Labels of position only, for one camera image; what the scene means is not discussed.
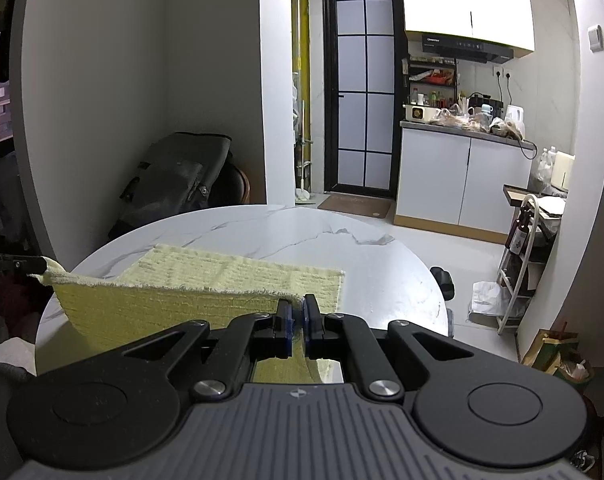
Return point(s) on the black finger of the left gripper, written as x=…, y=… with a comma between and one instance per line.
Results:
x=23, y=265

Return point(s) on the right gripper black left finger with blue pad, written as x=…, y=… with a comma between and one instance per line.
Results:
x=237, y=348

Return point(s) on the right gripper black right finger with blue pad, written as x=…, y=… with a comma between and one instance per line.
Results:
x=349, y=340

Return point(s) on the yellow knitted towel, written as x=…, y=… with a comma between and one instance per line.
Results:
x=167, y=286

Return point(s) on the white round marble table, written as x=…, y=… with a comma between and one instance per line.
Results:
x=384, y=279

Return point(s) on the black slipper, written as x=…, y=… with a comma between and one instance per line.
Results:
x=445, y=281

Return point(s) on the brown door mat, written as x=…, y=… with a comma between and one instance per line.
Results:
x=365, y=206

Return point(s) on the white plastic bag on floor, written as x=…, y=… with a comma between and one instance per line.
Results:
x=489, y=299

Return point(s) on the black bag on chair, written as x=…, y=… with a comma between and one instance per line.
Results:
x=180, y=173

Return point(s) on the white kitchen base cabinet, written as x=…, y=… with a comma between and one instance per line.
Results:
x=451, y=181

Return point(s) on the yellow vertical pipe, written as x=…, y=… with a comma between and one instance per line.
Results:
x=302, y=101

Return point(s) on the dark glass bottle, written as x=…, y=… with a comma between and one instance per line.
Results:
x=519, y=230

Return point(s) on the brown green paper bag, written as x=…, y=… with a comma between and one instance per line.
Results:
x=556, y=353

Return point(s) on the white rice cooker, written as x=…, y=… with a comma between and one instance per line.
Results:
x=419, y=113

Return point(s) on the white rolling storage cart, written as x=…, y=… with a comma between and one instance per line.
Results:
x=521, y=274

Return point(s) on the black spice shelf rack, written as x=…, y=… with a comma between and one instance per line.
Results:
x=431, y=80

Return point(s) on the white electric kettle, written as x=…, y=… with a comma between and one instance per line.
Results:
x=514, y=116

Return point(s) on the black range hood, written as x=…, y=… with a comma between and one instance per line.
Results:
x=466, y=49

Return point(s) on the black framed glass door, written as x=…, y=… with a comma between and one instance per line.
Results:
x=363, y=48

